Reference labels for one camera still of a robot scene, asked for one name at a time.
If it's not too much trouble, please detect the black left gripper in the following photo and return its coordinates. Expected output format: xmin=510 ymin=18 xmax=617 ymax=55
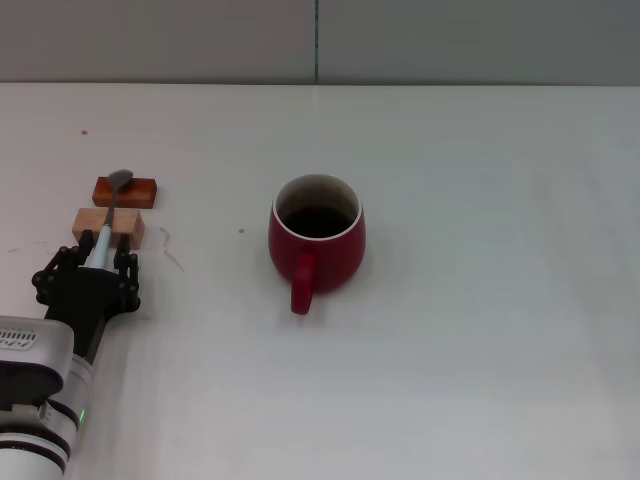
xmin=31 ymin=229 xmax=143 ymax=364

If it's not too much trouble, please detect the spoon with light blue handle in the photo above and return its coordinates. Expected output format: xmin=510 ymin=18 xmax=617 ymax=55
xmin=83 ymin=168 xmax=135 ymax=270

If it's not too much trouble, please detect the red ceramic cup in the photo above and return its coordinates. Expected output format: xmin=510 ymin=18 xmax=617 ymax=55
xmin=267 ymin=173 xmax=367 ymax=316

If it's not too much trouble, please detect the light wooden block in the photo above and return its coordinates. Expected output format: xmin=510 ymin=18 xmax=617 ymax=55
xmin=72 ymin=207 xmax=147 ymax=250

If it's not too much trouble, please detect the dark reddish wooden block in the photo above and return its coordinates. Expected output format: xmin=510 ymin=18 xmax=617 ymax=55
xmin=93 ymin=175 xmax=159 ymax=209

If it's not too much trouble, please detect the grey partition panel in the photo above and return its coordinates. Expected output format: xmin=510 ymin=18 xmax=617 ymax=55
xmin=317 ymin=0 xmax=640 ymax=87
xmin=0 ymin=0 xmax=318 ymax=86

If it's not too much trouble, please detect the black silver wrist camera box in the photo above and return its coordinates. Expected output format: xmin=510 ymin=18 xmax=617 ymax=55
xmin=0 ymin=315 xmax=76 ymax=374

